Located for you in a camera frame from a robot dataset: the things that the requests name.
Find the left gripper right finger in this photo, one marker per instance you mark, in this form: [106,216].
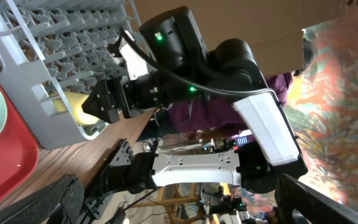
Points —
[299,203]

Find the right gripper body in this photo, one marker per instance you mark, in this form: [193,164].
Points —
[106,100]

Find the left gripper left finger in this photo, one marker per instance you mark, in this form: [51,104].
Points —
[59,202]

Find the yellow plastic cup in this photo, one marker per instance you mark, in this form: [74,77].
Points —
[75,100]

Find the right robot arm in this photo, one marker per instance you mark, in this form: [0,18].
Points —
[184,69]

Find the grey dishwasher rack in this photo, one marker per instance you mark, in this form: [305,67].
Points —
[52,48]

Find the red serving tray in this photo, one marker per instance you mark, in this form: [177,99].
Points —
[19,151]

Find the person in purple shirt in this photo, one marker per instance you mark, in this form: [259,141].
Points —
[216,118]

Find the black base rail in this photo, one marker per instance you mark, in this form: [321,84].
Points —
[107,182]

